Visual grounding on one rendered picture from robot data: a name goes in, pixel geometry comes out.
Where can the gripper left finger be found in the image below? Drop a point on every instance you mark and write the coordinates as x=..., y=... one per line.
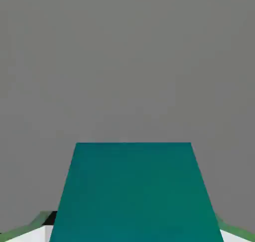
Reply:
x=37, y=233

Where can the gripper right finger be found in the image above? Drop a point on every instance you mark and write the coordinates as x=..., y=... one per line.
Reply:
x=237, y=236

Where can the small teal cube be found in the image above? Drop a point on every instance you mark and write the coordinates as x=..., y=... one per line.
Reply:
x=135, y=196

